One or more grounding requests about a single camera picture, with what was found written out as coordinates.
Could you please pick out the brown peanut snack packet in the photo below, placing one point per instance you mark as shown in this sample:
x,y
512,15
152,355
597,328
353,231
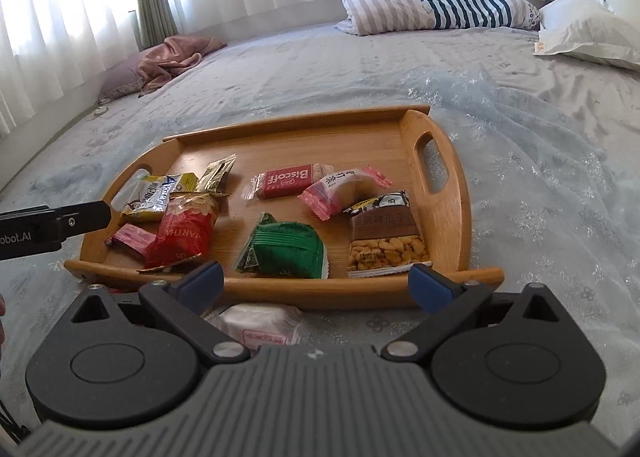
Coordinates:
x,y
382,237

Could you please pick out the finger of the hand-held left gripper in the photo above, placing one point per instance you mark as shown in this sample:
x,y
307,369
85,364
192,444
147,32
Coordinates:
x,y
82,219

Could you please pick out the gold foil snack packet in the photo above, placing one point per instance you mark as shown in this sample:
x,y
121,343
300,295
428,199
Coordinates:
x,y
215,174

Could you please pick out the white pillow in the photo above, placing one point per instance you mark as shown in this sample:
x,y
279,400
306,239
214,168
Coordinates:
x,y
585,27

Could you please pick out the white and pink snack packet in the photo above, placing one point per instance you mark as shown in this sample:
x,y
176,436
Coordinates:
x,y
260,324

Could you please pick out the yellow and white snack packet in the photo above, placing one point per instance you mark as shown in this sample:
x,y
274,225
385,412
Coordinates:
x,y
150,197

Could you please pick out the red biscuit packet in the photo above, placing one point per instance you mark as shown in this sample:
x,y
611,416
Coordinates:
x,y
287,179

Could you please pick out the small round trinket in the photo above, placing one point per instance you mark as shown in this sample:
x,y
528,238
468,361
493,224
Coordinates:
x,y
99,111

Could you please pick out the red crinkled snack packet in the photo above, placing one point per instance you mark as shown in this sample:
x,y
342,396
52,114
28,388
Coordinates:
x,y
182,232

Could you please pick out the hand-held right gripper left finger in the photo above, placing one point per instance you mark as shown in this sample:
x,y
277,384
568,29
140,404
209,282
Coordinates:
x,y
200,286

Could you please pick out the green snack packet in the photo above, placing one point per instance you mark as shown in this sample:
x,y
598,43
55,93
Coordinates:
x,y
285,249

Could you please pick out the small pink snack packet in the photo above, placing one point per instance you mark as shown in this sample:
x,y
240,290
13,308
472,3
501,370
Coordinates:
x,y
132,239

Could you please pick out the striped pillow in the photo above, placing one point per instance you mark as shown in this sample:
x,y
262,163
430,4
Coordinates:
x,y
435,4

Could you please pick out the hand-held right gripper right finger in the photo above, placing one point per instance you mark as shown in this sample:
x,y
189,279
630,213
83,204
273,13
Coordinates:
x,y
431,289

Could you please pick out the person's left hand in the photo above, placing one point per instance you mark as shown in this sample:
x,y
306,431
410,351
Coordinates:
x,y
2,317

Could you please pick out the pink and white pastry packet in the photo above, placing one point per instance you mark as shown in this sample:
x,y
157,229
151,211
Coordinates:
x,y
335,192

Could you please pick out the purple pillow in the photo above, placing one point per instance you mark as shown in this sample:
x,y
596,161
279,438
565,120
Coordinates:
x,y
122,79

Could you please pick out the pink crumpled cloth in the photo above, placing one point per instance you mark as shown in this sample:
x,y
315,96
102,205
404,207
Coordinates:
x,y
175,59

